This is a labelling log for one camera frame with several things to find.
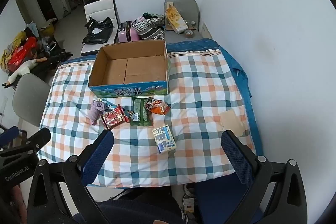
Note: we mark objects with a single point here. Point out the yellow bag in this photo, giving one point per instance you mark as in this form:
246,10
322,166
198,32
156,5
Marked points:
18,39

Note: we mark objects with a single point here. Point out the cardboard box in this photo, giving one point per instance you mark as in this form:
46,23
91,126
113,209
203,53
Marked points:
131,69

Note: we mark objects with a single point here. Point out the beige paper piece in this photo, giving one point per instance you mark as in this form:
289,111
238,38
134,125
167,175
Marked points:
231,121

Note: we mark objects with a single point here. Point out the grey shell chair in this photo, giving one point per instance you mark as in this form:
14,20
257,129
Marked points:
29,98

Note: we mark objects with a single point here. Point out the black plastic bag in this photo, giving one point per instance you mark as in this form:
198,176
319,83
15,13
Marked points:
101,32

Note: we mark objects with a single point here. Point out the yellow printed box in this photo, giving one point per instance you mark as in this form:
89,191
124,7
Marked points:
176,19

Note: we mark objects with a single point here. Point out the yellow container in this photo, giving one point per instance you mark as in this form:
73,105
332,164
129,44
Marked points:
48,28

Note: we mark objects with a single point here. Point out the white goose plush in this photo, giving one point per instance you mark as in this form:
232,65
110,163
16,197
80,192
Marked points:
25,69

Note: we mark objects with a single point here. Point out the purple cloth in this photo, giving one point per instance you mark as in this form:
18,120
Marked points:
97,112

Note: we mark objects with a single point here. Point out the red plastic bag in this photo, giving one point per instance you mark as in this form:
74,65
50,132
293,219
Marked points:
23,52

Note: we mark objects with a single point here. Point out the white blue tissue packet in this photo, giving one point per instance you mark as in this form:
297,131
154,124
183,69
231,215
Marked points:
164,138

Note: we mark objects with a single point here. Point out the light blue cloth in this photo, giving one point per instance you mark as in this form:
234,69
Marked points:
32,27

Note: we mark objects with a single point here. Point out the small grey object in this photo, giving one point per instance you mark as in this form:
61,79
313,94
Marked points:
191,24

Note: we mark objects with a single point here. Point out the white chair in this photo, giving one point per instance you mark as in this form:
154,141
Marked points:
99,7

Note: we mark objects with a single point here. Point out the tape roll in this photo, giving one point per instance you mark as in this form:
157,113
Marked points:
189,33

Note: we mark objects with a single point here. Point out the orange snack packet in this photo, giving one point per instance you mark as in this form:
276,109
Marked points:
157,107

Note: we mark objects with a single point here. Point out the blue snack packet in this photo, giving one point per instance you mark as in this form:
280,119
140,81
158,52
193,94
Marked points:
109,104

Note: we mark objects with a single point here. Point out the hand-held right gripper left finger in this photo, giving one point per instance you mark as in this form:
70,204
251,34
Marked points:
98,158

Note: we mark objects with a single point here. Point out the checked quilt with blue backing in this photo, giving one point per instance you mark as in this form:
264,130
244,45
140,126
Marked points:
199,98

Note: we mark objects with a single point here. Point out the pink suitcase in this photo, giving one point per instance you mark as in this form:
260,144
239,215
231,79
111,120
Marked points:
126,35

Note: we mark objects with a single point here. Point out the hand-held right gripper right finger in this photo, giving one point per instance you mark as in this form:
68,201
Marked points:
236,158

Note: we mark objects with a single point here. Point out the person's dark clothed legs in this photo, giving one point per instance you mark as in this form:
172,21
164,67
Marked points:
136,211

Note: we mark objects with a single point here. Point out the green snack packet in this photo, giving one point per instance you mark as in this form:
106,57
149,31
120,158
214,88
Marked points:
140,112

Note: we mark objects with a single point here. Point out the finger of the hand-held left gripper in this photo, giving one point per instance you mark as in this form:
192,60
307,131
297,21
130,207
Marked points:
9,133
36,138

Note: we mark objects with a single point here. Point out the grey padded chair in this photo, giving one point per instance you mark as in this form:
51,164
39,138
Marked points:
189,8

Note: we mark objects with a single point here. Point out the red snack packet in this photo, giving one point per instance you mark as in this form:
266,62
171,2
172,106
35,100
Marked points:
114,117

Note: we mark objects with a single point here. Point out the black white patterned bag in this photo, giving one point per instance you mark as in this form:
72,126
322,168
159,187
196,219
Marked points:
149,27

